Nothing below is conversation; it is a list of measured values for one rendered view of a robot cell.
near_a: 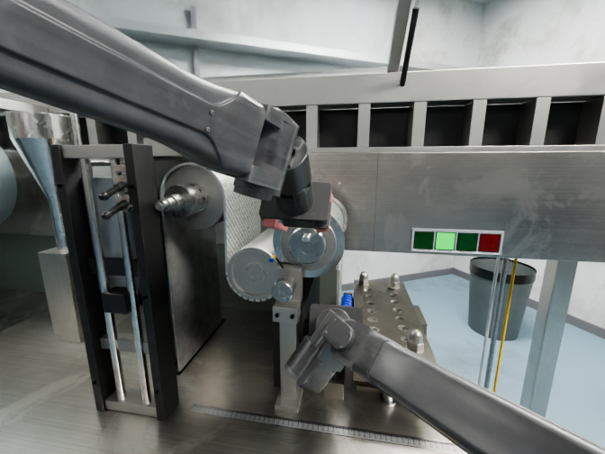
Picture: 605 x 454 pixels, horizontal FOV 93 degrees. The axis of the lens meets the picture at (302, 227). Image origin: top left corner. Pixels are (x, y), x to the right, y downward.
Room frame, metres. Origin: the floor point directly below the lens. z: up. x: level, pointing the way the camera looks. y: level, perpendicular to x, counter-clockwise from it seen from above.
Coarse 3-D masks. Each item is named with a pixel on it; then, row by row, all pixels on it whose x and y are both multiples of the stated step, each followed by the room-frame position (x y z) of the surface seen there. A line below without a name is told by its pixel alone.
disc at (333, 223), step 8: (336, 224) 0.56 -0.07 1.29; (280, 232) 0.58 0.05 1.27; (336, 232) 0.56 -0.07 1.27; (336, 240) 0.56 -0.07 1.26; (344, 240) 0.56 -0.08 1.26; (280, 248) 0.58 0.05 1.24; (336, 248) 0.56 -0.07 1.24; (344, 248) 0.56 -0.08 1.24; (280, 256) 0.58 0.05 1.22; (336, 256) 0.56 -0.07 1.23; (328, 264) 0.56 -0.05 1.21; (336, 264) 0.56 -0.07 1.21; (304, 272) 0.57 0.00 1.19; (312, 272) 0.56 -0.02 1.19; (320, 272) 0.56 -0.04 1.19; (328, 272) 0.56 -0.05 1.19
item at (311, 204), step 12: (300, 192) 0.37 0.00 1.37; (312, 192) 0.40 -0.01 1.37; (324, 192) 0.43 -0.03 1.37; (264, 204) 0.43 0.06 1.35; (276, 204) 0.43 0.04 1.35; (288, 204) 0.39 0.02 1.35; (300, 204) 0.39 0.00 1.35; (312, 204) 0.42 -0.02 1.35; (324, 204) 0.42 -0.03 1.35; (264, 216) 0.42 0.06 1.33; (276, 216) 0.41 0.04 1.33; (288, 216) 0.41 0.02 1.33; (300, 216) 0.41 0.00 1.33; (312, 216) 0.41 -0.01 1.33; (324, 216) 0.40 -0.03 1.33
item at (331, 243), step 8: (288, 232) 0.57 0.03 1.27; (328, 232) 0.56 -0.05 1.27; (280, 240) 0.57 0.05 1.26; (288, 240) 0.57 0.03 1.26; (328, 240) 0.56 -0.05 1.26; (328, 248) 0.56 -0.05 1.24; (288, 256) 0.57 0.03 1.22; (328, 256) 0.56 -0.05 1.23; (296, 264) 0.57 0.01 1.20; (304, 264) 0.57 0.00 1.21; (312, 264) 0.56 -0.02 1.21; (320, 264) 0.56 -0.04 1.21
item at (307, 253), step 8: (296, 232) 0.55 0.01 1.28; (304, 232) 0.55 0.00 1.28; (312, 232) 0.54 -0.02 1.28; (296, 240) 0.55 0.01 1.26; (312, 240) 0.54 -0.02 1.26; (320, 240) 0.54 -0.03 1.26; (288, 248) 0.55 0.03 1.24; (296, 248) 0.55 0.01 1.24; (304, 248) 0.55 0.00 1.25; (312, 248) 0.55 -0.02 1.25; (320, 248) 0.54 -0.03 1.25; (296, 256) 0.55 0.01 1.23; (304, 256) 0.55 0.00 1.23; (312, 256) 0.54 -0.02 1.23; (320, 256) 0.54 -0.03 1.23
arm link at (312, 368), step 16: (336, 320) 0.38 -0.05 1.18; (336, 336) 0.36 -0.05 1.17; (352, 336) 0.35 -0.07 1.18; (304, 352) 0.40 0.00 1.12; (320, 352) 0.38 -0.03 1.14; (288, 368) 0.39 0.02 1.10; (304, 368) 0.38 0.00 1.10; (320, 368) 0.37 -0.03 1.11; (336, 368) 0.38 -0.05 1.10; (304, 384) 0.37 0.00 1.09; (320, 384) 0.37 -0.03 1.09
